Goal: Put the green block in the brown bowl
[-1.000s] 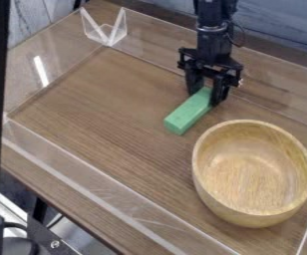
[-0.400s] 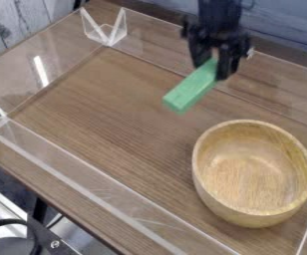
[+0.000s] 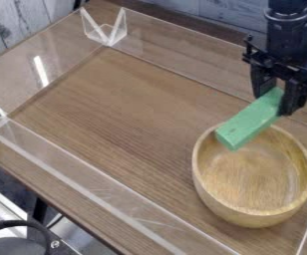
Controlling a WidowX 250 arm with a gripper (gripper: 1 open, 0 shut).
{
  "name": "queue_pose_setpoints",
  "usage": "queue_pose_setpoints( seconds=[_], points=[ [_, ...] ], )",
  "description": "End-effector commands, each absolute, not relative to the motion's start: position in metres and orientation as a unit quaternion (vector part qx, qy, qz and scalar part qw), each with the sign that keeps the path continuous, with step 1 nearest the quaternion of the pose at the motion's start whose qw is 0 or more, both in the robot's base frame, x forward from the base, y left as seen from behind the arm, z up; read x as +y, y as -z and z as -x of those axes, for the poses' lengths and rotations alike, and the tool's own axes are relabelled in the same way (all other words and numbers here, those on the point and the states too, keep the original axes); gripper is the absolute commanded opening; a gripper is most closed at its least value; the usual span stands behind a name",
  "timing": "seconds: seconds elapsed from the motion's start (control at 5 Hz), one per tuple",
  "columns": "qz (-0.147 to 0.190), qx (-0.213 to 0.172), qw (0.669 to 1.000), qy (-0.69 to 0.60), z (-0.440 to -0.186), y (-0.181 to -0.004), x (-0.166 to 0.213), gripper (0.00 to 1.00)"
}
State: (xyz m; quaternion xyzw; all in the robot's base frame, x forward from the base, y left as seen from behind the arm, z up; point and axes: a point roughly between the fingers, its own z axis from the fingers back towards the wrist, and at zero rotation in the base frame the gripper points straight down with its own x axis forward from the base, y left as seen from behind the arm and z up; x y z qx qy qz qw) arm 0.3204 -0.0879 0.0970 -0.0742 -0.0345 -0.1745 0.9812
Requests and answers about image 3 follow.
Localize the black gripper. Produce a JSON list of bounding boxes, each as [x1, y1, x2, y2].
[[243, 16, 307, 116]]

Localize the green rectangular block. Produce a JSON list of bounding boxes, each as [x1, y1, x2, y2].
[[215, 87, 284, 150]]

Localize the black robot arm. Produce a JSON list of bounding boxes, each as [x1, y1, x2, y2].
[[243, 0, 307, 116]]

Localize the brown wooden bowl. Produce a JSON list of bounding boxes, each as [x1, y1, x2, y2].
[[192, 126, 307, 228]]

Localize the black table leg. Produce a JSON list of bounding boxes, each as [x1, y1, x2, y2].
[[33, 198, 49, 223]]

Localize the clear acrylic tray enclosure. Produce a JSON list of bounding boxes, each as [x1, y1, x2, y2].
[[0, 3, 307, 255]]

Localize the black metal bracket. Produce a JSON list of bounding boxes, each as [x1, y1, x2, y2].
[[28, 214, 82, 255]]

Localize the black cable loop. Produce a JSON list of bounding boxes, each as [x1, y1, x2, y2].
[[0, 219, 53, 255]]

